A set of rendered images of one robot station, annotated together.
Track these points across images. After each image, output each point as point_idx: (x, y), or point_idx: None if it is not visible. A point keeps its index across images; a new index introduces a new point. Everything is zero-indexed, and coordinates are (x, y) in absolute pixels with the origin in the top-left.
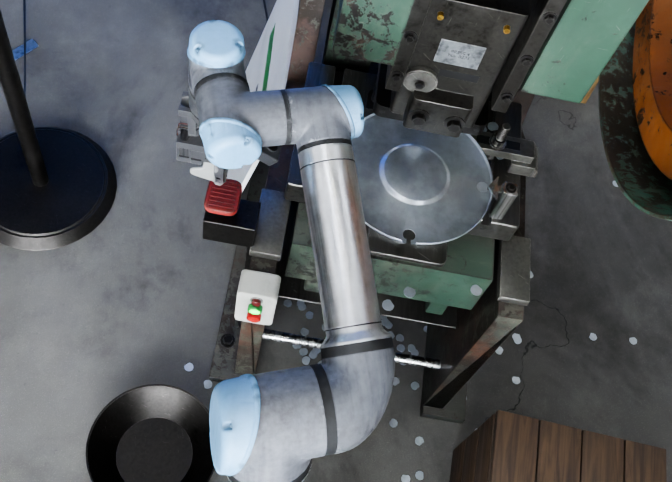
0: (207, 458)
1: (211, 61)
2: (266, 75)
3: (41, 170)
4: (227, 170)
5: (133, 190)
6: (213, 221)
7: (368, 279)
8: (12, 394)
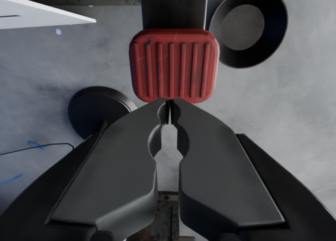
0: None
1: None
2: None
3: (100, 128)
4: (158, 111)
5: (88, 77)
6: None
7: None
8: (212, 104)
